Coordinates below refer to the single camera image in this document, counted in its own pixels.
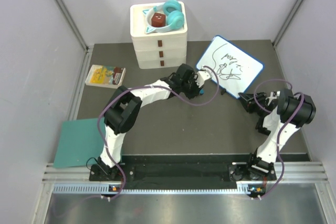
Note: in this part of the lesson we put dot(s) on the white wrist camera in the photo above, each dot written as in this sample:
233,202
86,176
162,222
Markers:
202,76
274,95

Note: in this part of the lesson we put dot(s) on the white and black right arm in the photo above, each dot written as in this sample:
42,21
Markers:
281,115

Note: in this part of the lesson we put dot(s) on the teal cat-ear headphones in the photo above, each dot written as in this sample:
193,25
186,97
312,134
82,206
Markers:
172,10

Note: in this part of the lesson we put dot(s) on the teal green mat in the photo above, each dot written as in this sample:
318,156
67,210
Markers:
79,143

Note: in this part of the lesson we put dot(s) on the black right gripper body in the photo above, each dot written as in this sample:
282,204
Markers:
253,106

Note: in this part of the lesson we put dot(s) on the dark red cube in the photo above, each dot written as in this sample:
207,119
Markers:
158,20

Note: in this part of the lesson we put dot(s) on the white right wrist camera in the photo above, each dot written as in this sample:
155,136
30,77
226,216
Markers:
274,95

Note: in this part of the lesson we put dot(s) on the white stacked drawer box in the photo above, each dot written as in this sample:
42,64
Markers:
157,50

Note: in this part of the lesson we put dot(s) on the blue-framed whiteboard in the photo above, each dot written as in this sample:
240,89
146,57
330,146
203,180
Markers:
235,69

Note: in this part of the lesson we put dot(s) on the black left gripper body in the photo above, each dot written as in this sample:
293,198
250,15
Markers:
190,87

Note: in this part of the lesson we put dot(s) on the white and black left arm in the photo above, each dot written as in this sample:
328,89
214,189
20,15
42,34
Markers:
123,108

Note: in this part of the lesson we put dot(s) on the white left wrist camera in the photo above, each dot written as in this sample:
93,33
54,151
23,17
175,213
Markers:
202,76

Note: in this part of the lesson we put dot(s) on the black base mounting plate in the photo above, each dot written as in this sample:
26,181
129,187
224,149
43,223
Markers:
216,167

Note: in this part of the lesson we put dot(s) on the yellow illustrated book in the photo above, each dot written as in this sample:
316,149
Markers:
105,76

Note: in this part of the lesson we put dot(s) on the aluminium front rail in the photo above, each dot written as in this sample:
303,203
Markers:
295,172

